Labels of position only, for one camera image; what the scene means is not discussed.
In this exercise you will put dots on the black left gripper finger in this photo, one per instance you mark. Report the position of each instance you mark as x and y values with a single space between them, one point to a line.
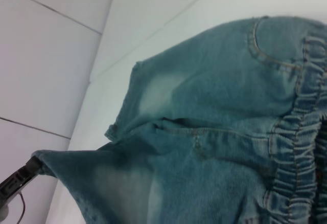
19 180

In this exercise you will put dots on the blue denim shorts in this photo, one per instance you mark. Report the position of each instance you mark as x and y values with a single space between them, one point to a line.
217 121

